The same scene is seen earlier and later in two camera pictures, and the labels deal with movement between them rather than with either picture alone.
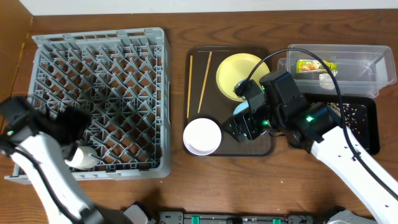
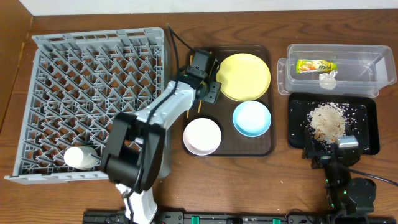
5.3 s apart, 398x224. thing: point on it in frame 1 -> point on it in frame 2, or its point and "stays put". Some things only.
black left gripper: x=73 y=125 -> x=212 y=92
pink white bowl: x=202 y=136 stays put
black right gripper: x=241 y=128 -> x=324 y=154
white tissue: x=326 y=80 stays put
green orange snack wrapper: x=314 y=66 stays put
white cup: x=81 y=160 stays put
